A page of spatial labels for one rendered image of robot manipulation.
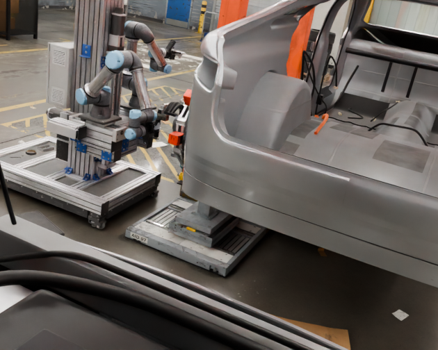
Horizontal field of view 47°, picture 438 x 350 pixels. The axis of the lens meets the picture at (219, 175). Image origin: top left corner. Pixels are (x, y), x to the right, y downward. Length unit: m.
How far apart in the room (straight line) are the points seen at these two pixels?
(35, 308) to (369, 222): 1.67
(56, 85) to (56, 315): 3.35
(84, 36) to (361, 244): 2.55
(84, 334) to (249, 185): 1.67
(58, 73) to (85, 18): 0.48
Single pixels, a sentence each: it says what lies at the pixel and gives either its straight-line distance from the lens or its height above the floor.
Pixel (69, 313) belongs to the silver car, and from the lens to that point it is 0.91.
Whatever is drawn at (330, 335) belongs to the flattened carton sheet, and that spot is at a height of 0.01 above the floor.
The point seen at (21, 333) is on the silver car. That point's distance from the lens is 0.87.
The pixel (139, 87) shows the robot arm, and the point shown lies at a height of 1.13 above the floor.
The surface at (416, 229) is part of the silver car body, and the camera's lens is 2.28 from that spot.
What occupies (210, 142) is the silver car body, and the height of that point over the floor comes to 1.15.
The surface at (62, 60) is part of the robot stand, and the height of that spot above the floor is 1.13.
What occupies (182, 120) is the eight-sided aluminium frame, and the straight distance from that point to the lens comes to 3.44.
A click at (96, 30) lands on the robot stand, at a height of 1.39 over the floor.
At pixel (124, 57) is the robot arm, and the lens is 3.38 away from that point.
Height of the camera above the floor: 1.91
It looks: 21 degrees down
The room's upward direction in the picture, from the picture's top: 10 degrees clockwise
